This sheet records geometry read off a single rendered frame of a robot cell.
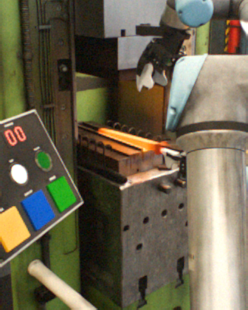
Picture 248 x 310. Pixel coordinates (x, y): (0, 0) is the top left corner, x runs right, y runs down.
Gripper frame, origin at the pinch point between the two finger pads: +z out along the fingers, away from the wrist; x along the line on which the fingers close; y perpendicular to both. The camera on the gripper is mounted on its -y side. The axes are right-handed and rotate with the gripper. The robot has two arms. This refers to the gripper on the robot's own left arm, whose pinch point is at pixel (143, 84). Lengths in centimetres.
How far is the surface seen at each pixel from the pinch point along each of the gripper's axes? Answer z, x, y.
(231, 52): 270, 620, -356
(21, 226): 17, -45, 20
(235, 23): 224, 621, -375
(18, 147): 10.7, -38.4, 2.9
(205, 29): 4, 58, -30
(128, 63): 2.8, 6.1, -13.6
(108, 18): -9.3, -1.8, -19.8
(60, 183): 18.6, -29.4, 11.0
